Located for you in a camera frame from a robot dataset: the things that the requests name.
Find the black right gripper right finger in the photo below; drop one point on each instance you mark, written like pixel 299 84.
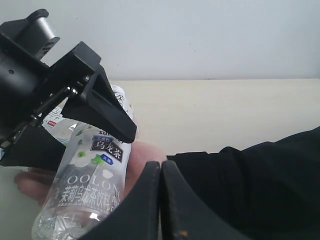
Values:
pixel 184 216

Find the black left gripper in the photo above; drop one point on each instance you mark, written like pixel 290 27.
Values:
pixel 30 89

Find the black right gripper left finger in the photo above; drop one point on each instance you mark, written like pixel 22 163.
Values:
pixel 137 216

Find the oolong tea bottle white label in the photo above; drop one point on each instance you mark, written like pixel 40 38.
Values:
pixel 88 185

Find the lime drink bottle white label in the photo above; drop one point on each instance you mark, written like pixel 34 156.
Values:
pixel 123 100

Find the fruit tea bottle white label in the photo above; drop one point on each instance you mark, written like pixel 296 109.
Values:
pixel 59 127

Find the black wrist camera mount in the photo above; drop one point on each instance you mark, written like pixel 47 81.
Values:
pixel 33 33

